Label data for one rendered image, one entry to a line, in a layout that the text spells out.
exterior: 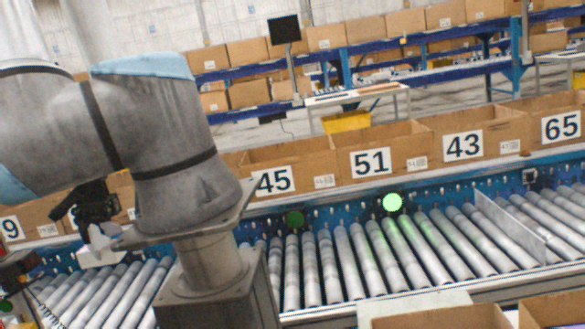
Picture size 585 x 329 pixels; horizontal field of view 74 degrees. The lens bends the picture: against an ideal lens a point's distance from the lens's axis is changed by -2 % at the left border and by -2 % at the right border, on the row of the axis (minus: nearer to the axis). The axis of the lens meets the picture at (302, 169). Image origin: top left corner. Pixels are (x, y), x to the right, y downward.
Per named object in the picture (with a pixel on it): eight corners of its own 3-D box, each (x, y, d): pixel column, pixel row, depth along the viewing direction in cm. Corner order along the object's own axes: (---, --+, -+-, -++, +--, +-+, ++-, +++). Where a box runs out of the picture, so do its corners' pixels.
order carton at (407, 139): (341, 188, 162) (335, 148, 157) (334, 168, 190) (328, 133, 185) (436, 171, 161) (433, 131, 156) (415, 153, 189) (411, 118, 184)
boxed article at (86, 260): (118, 262, 100) (112, 247, 99) (81, 269, 101) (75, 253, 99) (126, 252, 106) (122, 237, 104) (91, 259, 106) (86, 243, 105)
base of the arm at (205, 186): (226, 220, 61) (206, 160, 58) (118, 242, 64) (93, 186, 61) (252, 178, 79) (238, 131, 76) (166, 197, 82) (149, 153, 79)
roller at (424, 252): (441, 300, 112) (441, 285, 111) (396, 224, 162) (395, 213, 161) (459, 297, 112) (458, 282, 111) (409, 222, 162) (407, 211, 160)
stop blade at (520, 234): (543, 270, 114) (543, 242, 111) (474, 209, 158) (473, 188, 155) (545, 269, 114) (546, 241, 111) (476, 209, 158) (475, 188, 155)
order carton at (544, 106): (529, 153, 160) (529, 113, 155) (494, 139, 188) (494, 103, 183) (622, 136, 159) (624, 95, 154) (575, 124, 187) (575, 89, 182)
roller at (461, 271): (463, 296, 112) (462, 281, 111) (412, 221, 162) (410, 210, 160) (481, 292, 112) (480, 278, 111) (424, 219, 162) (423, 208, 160)
